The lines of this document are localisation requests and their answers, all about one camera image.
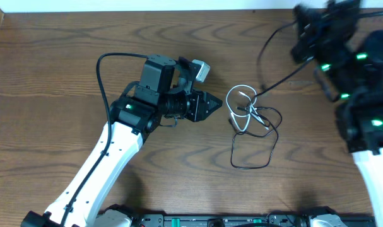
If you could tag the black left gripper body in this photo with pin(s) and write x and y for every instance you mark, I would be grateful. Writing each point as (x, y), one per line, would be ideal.
(194, 105)

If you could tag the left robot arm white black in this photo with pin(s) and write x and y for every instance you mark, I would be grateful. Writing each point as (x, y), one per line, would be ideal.
(164, 90)

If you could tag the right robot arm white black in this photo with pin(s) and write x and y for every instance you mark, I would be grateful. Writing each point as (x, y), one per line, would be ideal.
(357, 76)

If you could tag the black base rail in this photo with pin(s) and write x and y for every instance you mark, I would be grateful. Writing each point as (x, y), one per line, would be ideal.
(318, 216)

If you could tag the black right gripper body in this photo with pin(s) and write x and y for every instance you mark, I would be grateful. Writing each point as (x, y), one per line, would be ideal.
(309, 30)

